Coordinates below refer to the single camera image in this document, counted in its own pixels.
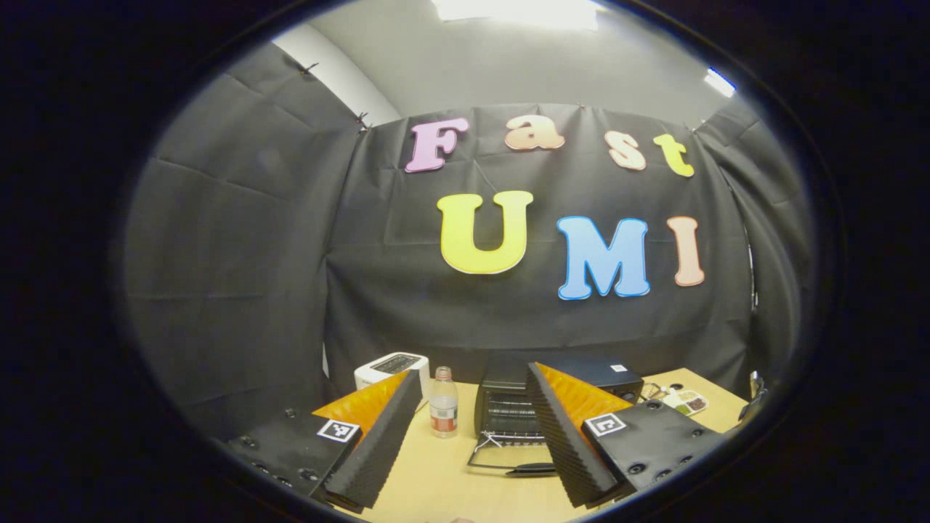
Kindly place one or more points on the white toaster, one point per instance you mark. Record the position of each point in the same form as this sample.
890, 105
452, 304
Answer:
378, 374

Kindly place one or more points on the clear plastic water bottle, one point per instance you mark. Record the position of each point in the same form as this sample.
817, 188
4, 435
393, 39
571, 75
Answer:
444, 407

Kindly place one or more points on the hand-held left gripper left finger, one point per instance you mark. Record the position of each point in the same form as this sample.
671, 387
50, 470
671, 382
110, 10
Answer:
385, 443

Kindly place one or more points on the small ceiling light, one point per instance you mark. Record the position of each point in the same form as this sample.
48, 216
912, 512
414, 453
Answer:
719, 82

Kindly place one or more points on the black electric oven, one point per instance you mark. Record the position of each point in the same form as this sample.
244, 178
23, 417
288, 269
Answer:
581, 372

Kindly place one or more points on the metal oven rack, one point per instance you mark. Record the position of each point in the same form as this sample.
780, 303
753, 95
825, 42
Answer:
512, 425

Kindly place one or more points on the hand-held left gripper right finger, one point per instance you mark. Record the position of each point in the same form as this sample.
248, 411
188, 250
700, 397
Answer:
567, 450

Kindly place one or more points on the white divided spice dish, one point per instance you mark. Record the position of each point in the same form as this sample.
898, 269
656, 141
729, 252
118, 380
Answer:
690, 403

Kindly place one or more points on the black backdrop cloth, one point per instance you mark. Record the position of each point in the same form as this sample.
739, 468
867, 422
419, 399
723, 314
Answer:
508, 319

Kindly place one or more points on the large ceiling light panel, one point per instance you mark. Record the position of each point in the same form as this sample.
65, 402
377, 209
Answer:
516, 13

